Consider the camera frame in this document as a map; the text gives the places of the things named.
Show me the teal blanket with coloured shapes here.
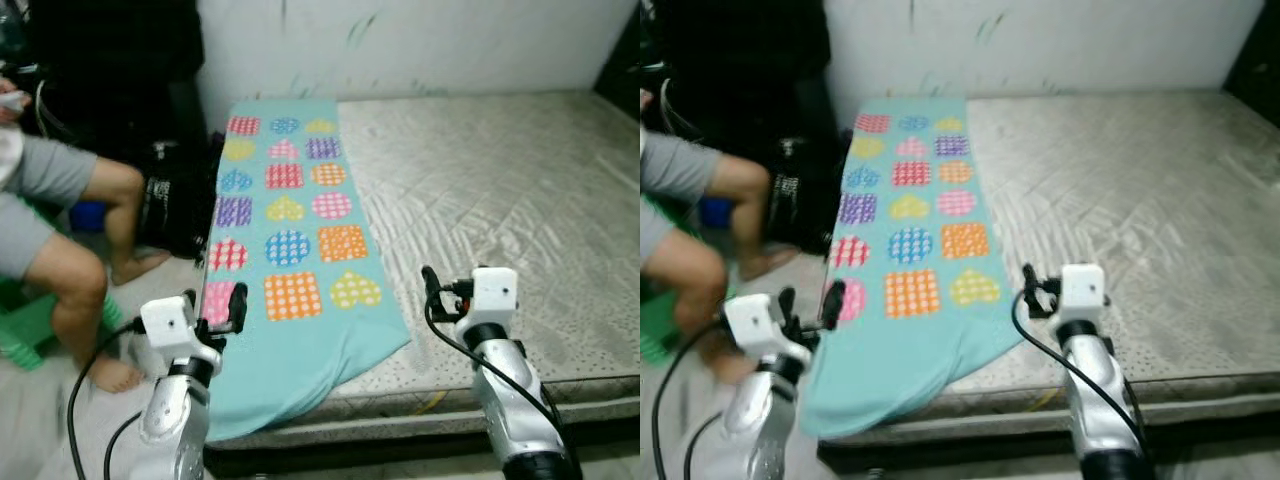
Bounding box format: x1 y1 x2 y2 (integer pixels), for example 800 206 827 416
800 97 1026 441
200 97 413 443

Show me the black bag with white print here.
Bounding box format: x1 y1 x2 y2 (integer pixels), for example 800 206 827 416
770 135 851 256
135 135 221 261

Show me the person in grey shorts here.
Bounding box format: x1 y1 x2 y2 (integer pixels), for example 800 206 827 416
640 90 776 386
0 75 171 393

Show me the beige quilted mattress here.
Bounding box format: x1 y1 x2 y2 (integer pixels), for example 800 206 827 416
820 90 1280 451
205 90 641 451

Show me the green plastic stool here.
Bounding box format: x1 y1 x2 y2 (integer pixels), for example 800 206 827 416
640 195 701 366
0 280 126 373

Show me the dark tufted headboard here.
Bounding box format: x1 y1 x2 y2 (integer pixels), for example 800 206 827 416
595 0 641 96
1225 0 1280 101

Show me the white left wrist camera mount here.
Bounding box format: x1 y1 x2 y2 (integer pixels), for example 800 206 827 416
140 295 223 363
722 293 813 363

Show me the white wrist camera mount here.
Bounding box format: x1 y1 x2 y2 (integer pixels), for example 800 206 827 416
140 295 223 363
470 267 521 336
1060 263 1109 326
722 293 813 363

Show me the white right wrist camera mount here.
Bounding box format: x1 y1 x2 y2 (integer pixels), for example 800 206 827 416
470 267 521 336
1060 263 1109 326

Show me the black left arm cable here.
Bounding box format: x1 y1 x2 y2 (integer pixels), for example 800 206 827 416
68 320 151 480
650 320 736 480
103 410 146 480
685 410 729 480

